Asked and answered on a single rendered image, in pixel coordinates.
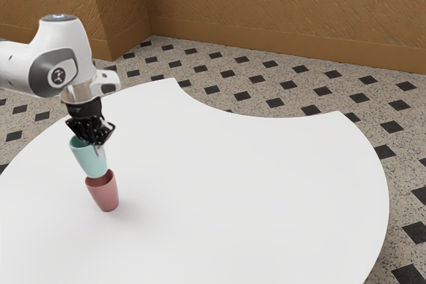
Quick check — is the dusty pink cup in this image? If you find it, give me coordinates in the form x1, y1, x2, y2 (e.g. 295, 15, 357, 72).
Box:
84, 168, 120, 213

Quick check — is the mint green cup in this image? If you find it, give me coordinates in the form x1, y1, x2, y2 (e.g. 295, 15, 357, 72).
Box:
68, 136, 108, 178

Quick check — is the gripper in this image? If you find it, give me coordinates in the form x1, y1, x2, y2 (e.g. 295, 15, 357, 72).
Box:
65, 97, 116, 158

